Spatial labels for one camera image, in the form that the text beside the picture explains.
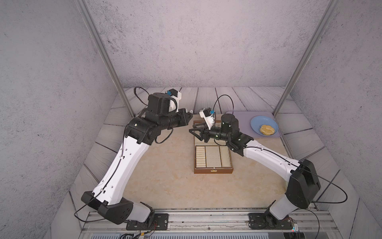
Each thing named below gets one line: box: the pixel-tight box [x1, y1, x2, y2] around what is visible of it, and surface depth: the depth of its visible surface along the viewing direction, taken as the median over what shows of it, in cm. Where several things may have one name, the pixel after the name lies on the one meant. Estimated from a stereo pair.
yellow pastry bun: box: [259, 124, 276, 136], surface depth 109 cm
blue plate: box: [250, 115, 280, 137], surface depth 115 cm
